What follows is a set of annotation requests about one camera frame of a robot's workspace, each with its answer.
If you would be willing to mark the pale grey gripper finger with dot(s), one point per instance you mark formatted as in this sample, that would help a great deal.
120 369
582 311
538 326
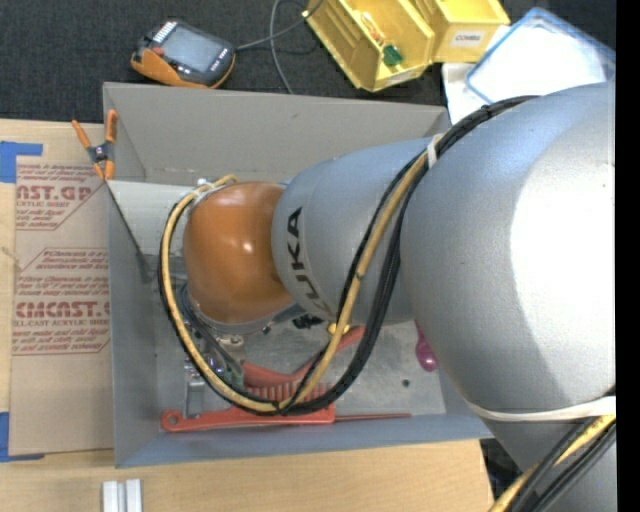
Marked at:
194 399

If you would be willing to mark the red tail comb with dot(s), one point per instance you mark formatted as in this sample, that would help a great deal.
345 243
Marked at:
220 419

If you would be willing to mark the brown cardboard board red print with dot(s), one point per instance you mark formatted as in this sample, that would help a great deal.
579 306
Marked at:
60 390

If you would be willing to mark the pink plastic toy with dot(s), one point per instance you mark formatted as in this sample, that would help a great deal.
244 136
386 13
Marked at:
426 356

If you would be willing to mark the grey metal bin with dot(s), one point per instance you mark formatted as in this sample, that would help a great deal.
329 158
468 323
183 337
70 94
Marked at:
210 135

